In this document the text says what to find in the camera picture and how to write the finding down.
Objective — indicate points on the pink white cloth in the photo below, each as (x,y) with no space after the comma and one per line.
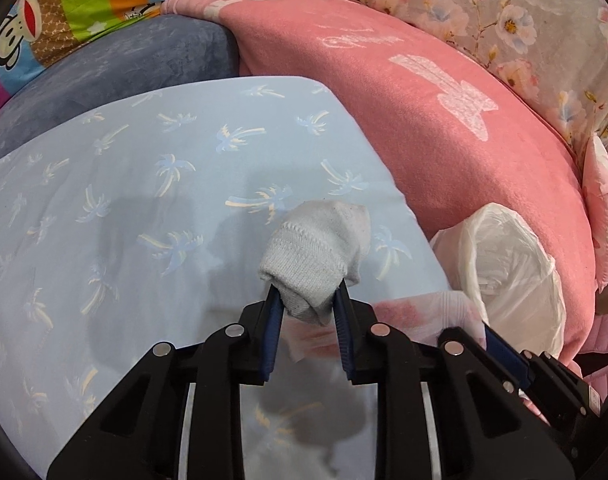
(419,315)

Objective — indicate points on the white plastic bag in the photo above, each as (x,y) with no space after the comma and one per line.
(509,270)

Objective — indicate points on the colourful monkey cartoon pillow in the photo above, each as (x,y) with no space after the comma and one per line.
(59,0)

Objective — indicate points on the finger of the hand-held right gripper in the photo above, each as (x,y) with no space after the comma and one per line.
(509,360)

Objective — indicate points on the pink printed pillow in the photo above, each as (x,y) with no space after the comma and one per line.
(604,210)

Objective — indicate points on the light blue palm print cloth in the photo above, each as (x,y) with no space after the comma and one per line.
(134,210)

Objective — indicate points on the pink quilted jacket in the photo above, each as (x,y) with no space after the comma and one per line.
(606,340)

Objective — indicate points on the floral quilt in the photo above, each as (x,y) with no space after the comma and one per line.
(534,20)

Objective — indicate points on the pink blanket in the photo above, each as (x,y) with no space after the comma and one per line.
(384,85)

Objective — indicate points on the grey sock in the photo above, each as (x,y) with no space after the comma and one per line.
(309,255)

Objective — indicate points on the blue-grey cushion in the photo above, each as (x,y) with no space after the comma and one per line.
(109,60)

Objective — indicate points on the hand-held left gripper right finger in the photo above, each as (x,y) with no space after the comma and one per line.
(343,330)

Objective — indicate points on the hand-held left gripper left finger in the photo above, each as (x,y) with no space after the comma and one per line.
(271,330)

